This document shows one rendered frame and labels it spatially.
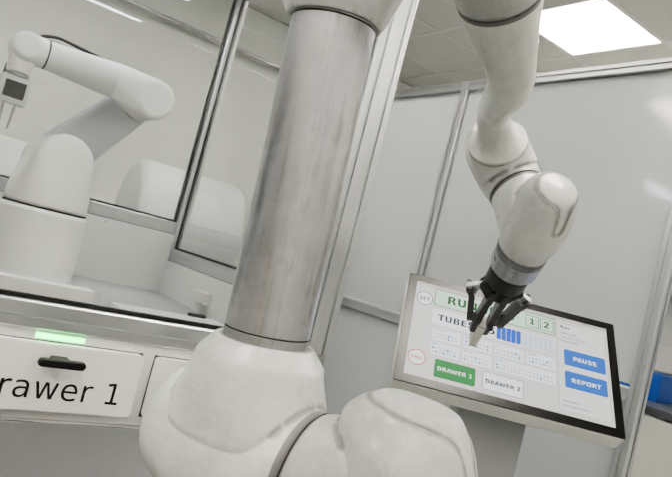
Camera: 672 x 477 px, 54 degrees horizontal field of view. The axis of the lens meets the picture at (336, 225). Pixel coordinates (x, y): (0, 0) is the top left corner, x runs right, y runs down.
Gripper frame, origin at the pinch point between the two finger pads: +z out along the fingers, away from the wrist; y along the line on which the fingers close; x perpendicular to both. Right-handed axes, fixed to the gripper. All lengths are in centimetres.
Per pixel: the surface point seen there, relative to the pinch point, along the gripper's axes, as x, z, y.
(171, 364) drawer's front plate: 25, 0, 55
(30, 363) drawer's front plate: 36, -9, 74
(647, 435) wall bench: -92, 160, -127
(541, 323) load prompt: -20.4, 16.7, -20.0
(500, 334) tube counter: -13.9, 16.8, -10.1
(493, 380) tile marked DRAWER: -0.9, 16.9, -8.9
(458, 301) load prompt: -20.5, 16.8, 0.6
